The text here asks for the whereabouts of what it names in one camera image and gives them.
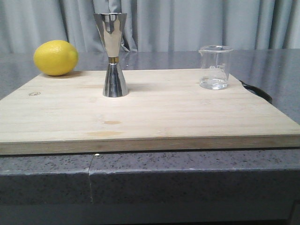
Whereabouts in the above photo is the clear glass beaker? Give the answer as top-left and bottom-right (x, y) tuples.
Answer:
(199, 45), (233, 90)

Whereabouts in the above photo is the steel hourglass jigger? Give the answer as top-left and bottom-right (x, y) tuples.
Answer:
(94, 13), (129, 98)

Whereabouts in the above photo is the wooden cutting board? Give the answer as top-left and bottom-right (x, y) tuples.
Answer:
(0, 69), (300, 155)

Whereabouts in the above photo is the grey curtain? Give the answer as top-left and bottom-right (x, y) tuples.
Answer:
(0, 0), (300, 54)

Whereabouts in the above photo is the yellow lemon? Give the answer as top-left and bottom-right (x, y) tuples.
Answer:
(33, 40), (79, 76)

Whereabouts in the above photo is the black cutting board handle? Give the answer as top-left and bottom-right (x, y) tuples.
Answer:
(240, 80), (272, 104)

